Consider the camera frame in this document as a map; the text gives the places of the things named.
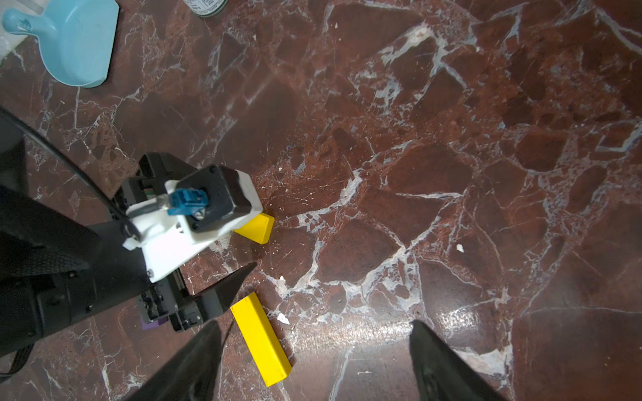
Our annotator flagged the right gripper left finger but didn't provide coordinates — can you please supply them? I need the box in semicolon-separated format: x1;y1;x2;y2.
129;321;222;401

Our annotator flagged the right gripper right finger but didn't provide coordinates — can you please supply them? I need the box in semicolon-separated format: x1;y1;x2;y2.
410;320;503;400

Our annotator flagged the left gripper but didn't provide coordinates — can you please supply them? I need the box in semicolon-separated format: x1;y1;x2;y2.
114;153;257;332

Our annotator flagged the purple block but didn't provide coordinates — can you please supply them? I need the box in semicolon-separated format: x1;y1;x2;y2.
141;317;168;330

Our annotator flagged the yellow block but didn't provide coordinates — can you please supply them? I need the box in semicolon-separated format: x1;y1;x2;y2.
231;292;292;387
234;213;275;245

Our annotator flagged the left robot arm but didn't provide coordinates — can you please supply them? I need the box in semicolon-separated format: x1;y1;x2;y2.
1;110;262;380

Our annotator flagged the small metal can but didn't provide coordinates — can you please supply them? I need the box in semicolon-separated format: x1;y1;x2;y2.
183;0;228;18

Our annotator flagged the light blue dustpan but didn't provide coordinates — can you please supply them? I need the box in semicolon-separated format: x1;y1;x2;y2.
2;0;120;89

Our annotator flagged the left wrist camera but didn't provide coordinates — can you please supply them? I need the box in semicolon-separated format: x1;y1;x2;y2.
123;165;263;283

